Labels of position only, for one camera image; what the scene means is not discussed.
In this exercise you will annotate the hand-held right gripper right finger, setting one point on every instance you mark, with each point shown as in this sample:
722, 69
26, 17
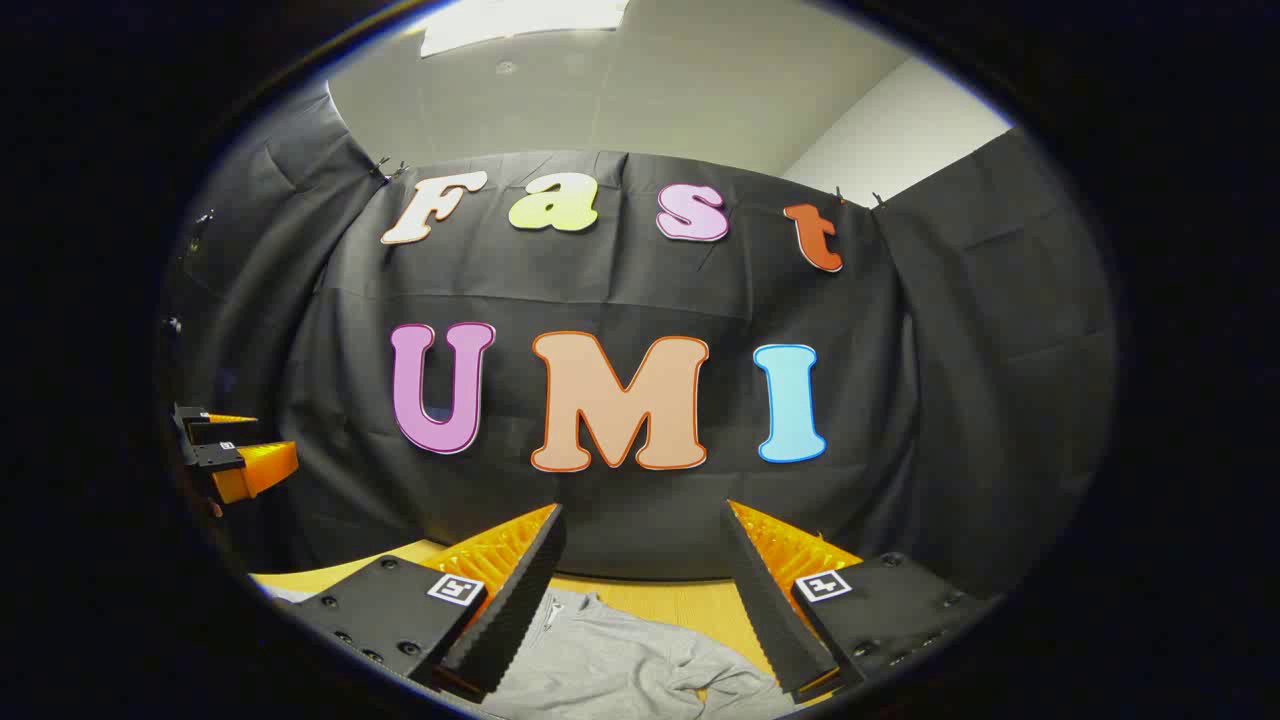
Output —
770, 600

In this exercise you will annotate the grey zip-neck sweatshirt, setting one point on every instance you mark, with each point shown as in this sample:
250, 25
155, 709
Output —
620, 660

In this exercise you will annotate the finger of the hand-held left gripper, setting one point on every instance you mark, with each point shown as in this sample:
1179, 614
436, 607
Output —
255, 468
215, 430

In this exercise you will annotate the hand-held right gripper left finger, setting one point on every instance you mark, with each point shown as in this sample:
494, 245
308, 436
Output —
520, 600

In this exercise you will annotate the black backdrop cloth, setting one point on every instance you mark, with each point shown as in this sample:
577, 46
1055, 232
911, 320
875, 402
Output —
880, 400

